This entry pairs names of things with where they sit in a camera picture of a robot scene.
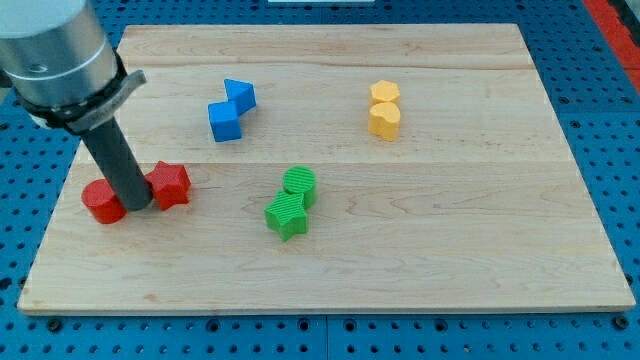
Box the red star block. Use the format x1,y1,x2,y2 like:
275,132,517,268
145,161,191,211

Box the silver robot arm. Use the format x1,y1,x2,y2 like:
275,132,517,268
1,0,146,135

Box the green star block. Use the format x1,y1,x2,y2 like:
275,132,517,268
264,191,308,242

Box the green cylinder block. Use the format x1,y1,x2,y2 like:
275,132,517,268
282,166,317,209

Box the yellow heart block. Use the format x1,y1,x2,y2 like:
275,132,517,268
368,102,401,141

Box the wooden board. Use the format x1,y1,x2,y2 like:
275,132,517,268
18,23,636,316

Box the yellow hexagon block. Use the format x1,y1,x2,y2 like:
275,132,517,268
369,80,401,105

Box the blue cube block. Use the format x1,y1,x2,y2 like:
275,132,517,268
208,101,242,142

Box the blue triangle block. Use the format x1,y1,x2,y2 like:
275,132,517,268
224,78,256,115

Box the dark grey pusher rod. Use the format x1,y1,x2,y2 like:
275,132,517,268
81,117,152,211

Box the red cylinder block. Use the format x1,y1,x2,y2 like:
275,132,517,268
81,179,127,224

